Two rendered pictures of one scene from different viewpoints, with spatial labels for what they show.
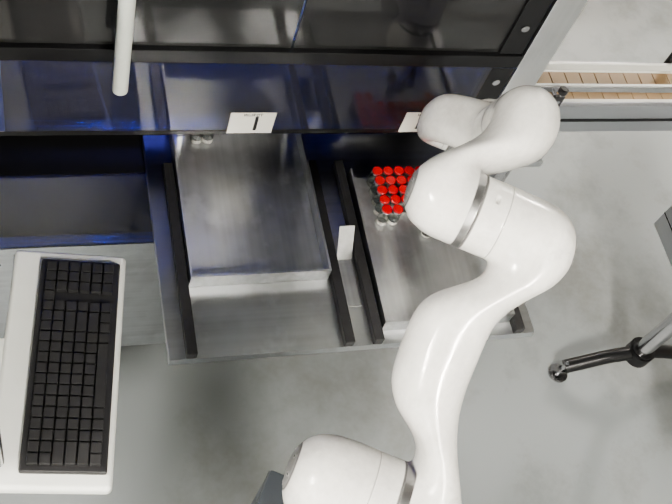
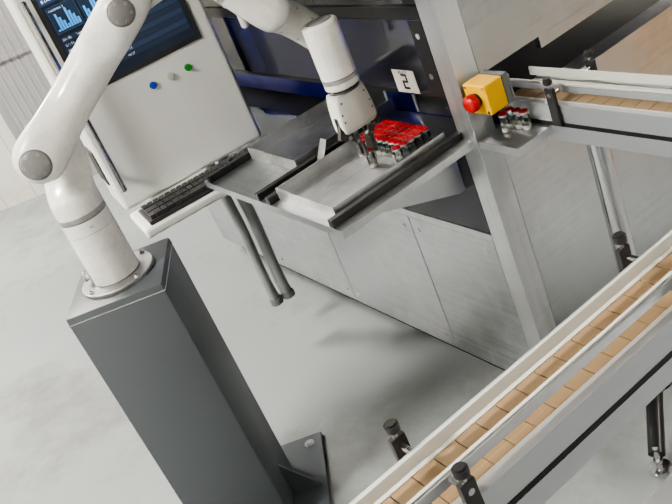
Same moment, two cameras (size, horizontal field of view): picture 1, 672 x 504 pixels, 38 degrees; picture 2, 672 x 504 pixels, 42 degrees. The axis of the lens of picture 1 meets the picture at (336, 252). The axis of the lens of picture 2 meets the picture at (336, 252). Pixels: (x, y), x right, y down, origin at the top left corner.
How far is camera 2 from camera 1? 2.54 m
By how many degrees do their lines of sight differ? 72
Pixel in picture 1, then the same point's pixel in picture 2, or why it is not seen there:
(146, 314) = (390, 282)
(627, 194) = not seen: outside the picture
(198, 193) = (313, 125)
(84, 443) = (158, 208)
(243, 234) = (301, 144)
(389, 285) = (317, 183)
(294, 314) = (264, 181)
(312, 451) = not seen: hidden behind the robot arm
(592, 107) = (593, 110)
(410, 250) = (353, 171)
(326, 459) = not seen: hidden behind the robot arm
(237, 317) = (246, 174)
